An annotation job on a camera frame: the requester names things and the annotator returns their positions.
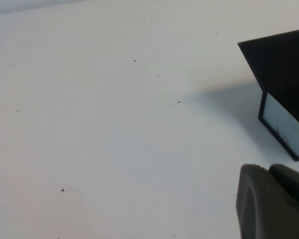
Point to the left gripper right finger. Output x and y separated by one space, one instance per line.
294 186

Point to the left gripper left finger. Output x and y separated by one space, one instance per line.
261 211

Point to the black glasses case printed side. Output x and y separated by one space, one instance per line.
284 64

